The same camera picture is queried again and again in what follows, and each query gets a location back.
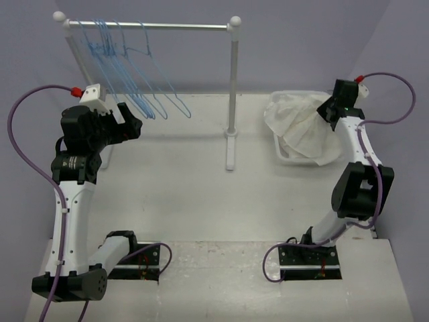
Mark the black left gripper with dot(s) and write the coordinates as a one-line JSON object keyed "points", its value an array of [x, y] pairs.
{"points": [[122, 131]]}

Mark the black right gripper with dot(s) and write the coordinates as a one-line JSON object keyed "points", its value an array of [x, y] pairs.
{"points": [[322, 109]]}

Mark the white skirt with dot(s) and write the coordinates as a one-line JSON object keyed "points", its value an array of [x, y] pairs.
{"points": [[301, 127]]}

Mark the blue wire hanger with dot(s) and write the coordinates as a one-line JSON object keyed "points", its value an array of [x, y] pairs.
{"points": [[178, 102]]}

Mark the bundle of blue hangers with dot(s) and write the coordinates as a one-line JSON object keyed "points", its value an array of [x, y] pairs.
{"points": [[110, 62]]}

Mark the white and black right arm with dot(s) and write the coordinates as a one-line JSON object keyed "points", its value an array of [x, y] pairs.
{"points": [[361, 191]]}

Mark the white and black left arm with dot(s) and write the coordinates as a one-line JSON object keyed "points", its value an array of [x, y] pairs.
{"points": [[72, 274]]}

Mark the white plastic basket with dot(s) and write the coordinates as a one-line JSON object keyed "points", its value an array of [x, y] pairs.
{"points": [[278, 97]]}

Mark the white clothes rack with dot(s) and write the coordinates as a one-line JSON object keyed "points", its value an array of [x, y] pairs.
{"points": [[231, 28]]}

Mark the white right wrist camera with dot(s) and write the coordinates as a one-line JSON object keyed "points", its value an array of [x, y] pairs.
{"points": [[363, 91]]}

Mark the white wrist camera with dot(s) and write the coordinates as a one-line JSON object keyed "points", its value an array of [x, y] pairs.
{"points": [[363, 91], [94, 97]]}

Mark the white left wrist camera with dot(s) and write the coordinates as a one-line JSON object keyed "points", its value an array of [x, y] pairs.
{"points": [[94, 97]]}

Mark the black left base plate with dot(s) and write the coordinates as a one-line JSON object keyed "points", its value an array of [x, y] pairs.
{"points": [[144, 266]]}

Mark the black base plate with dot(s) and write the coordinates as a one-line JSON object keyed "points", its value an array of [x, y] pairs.
{"points": [[144, 266], [309, 264]]}

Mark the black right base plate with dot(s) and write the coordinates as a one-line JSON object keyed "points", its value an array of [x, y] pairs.
{"points": [[309, 264]]}

